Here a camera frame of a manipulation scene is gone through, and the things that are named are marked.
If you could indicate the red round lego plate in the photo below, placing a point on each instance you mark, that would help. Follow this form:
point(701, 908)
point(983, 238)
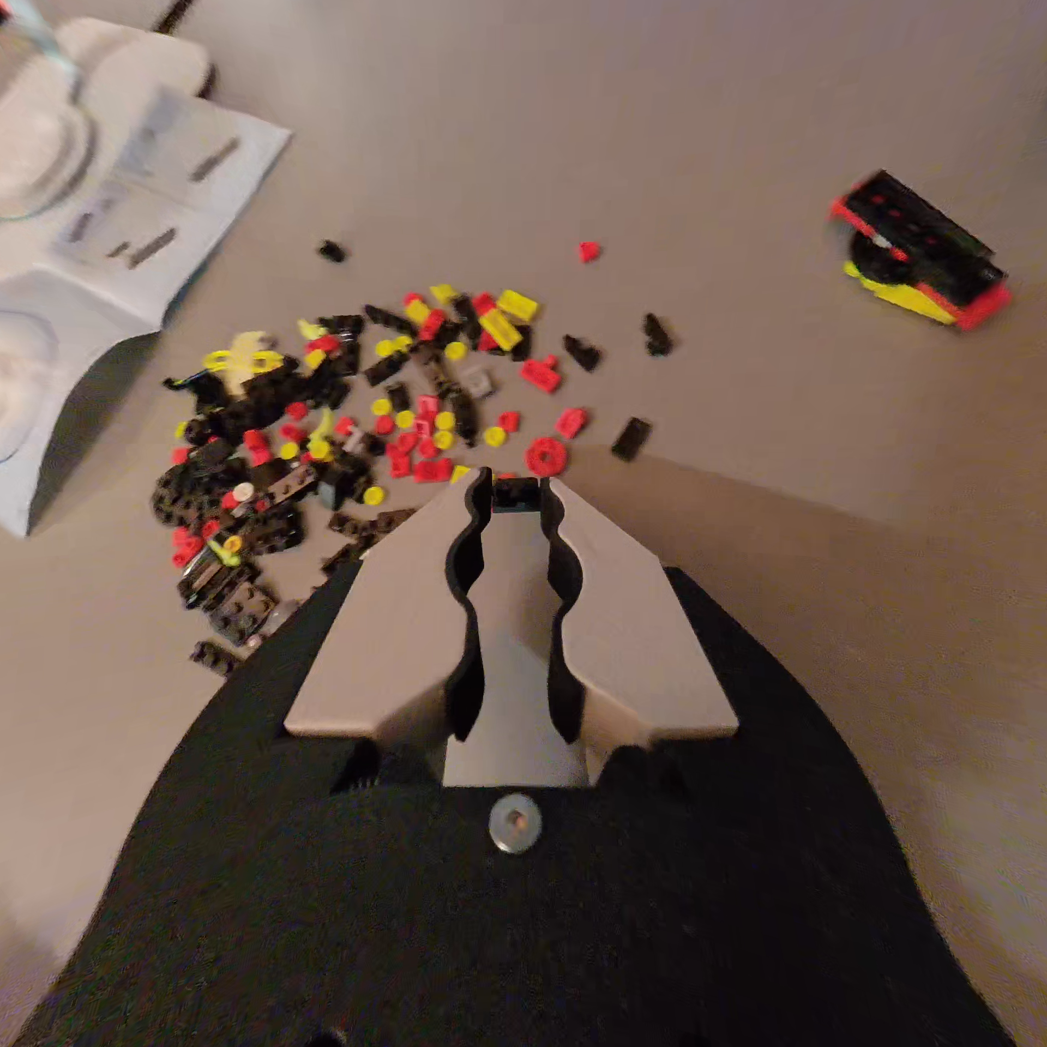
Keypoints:
point(558, 458)

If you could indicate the small red lego piece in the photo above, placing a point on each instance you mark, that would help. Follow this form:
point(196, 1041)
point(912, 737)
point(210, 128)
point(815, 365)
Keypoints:
point(590, 252)

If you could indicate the red square lego plate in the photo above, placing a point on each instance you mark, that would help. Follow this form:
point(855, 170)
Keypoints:
point(572, 423)

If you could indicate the pile of lego pieces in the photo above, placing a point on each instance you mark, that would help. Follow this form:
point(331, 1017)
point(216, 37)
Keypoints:
point(278, 393)

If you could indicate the black lego bracket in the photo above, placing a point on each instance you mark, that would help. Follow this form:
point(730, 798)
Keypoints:
point(657, 335)
point(582, 352)

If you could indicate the instruction booklet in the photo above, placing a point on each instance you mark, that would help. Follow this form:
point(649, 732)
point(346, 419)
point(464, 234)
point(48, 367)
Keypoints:
point(163, 204)

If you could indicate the long black lego plate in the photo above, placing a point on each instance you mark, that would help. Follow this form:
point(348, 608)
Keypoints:
point(631, 438)

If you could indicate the black lego brick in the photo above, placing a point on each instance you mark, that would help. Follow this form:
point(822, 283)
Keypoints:
point(515, 493)

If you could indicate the tiny black lego piece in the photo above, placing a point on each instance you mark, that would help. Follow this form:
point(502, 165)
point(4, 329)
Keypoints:
point(331, 250)

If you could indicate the black yellow red lego model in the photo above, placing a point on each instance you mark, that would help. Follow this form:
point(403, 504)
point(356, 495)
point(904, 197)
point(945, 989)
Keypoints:
point(924, 245)

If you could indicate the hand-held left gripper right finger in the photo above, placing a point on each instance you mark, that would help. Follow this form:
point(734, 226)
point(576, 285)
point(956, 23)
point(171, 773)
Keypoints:
point(646, 654)

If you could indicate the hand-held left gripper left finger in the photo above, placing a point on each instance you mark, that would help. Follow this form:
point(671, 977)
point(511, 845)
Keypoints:
point(384, 654)

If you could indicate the white stand base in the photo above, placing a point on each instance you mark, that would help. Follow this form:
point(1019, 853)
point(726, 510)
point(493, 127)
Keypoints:
point(147, 65)

